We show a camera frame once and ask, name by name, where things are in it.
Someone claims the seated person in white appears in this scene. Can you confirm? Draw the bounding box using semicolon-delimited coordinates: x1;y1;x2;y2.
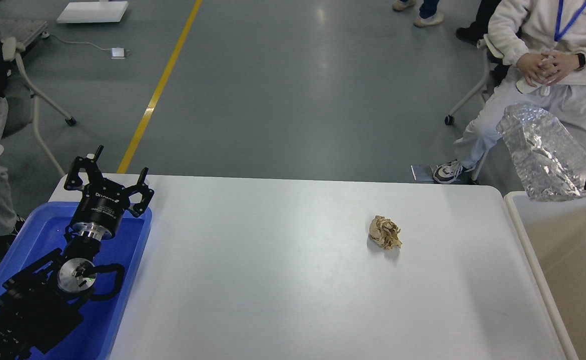
434;0;586;184

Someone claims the silver foil bag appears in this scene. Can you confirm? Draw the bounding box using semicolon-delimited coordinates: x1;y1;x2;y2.
496;102;586;202

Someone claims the white power adapter with cable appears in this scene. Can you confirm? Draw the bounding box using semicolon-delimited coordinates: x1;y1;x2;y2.
40;31;128;60

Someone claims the blue plastic tray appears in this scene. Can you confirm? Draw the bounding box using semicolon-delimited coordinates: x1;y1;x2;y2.
0;202;152;360

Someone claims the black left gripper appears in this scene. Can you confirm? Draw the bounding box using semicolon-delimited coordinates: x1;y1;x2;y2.
64;145;155;239

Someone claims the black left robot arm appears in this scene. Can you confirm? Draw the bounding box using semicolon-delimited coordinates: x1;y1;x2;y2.
0;146;155;360

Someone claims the silver floor plate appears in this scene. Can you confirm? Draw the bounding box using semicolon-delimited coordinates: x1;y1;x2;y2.
411;164;435;183

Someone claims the white office chair left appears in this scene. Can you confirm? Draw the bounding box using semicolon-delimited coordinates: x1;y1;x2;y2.
2;36;77;176

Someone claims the beige plastic bin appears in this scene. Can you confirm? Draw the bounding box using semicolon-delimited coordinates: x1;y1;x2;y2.
504;191;586;360

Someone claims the standing person in jeans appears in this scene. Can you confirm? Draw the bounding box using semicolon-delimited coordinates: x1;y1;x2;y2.
392;0;445;28

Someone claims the white office chair right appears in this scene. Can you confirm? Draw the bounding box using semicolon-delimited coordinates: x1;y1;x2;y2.
443;34;523;182

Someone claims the white foam board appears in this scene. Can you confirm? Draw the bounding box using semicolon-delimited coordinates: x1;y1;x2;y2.
56;0;130;24

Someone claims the standing person in black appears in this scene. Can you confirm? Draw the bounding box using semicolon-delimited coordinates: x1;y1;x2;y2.
455;0;501;46

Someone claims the white office chair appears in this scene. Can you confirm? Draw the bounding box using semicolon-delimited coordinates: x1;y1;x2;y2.
443;34;523;182
2;36;77;176

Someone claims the crumpled brown paper ball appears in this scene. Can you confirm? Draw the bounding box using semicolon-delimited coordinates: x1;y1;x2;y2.
368;215;403;250

